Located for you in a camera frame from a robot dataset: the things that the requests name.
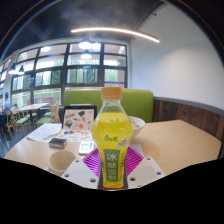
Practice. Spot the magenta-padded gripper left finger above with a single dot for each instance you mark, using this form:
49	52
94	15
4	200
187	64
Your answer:
78	171

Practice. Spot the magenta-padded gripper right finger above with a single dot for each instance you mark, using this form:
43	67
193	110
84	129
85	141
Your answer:
146	170

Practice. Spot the yellow drink bottle orange cap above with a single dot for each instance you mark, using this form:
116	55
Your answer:
111	133

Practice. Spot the white ceramic mug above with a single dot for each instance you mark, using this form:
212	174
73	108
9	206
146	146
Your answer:
61	161

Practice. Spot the white paper napkin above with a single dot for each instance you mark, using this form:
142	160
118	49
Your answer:
136	147

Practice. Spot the small dark box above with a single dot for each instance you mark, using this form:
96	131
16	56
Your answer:
57	142

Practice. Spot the colourful printed sheet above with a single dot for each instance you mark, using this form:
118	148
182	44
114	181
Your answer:
73	135

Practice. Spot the white ceramic bowl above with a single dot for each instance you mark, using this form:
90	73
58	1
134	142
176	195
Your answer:
138	125

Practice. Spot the white paper sheet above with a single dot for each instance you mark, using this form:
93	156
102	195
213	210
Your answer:
41	131

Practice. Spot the green upholstered bench backrest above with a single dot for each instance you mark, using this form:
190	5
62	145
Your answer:
140	103

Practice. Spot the wooden chairs with green seats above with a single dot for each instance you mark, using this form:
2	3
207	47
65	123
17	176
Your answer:
21	121

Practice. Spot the light wooden dining table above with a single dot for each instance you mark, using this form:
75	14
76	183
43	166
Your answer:
31	107

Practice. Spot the person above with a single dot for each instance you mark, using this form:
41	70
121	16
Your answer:
6	103

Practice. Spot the black pendant lamps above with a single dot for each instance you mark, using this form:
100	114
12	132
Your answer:
85	44

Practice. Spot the long linear ceiling light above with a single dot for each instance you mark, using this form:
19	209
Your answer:
116	30

